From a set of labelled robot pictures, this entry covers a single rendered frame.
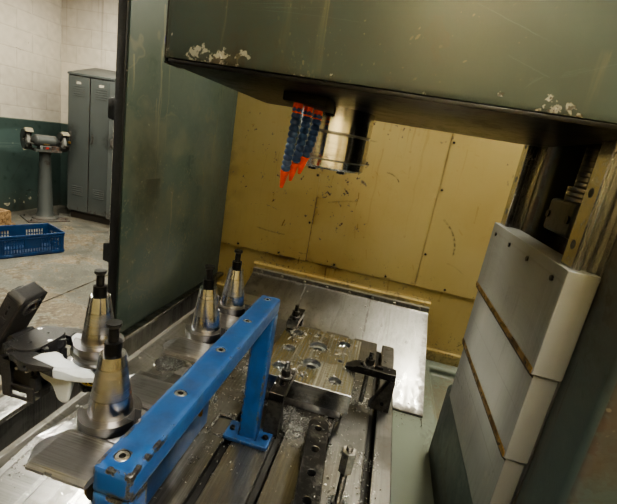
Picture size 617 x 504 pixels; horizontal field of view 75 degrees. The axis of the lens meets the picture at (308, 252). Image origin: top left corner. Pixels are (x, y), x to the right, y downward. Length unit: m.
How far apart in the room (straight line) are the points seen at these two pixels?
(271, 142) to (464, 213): 0.94
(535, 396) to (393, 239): 1.26
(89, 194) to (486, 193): 5.21
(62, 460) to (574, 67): 0.68
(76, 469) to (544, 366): 0.64
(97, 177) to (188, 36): 5.46
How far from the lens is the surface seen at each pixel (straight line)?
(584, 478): 0.73
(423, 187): 1.89
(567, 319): 0.73
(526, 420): 0.81
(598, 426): 0.70
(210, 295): 0.63
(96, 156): 6.03
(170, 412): 0.49
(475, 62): 0.57
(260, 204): 2.00
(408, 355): 1.82
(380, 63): 0.57
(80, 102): 6.16
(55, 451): 0.48
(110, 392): 0.47
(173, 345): 0.63
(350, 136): 0.82
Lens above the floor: 1.53
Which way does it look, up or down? 15 degrees down
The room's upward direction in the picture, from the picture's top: 10 degrees clockwise
